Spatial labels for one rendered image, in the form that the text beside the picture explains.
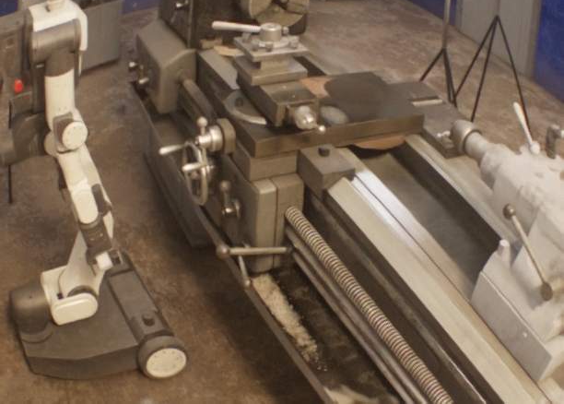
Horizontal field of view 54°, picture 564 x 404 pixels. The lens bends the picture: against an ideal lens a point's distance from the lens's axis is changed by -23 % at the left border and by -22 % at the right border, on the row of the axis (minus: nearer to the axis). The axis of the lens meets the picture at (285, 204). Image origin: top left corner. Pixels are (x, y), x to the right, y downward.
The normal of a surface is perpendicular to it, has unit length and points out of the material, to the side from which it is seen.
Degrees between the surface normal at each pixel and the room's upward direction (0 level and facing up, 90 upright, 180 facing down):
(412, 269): 36
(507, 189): 86
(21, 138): 90
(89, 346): 0
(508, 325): 90
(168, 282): 0
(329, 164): 0
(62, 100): 90
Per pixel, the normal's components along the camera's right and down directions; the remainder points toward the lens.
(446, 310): -0.48, -0.53
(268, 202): 0.43, 0.54
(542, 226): -0.88, 0.10
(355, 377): 0.06, -0.81
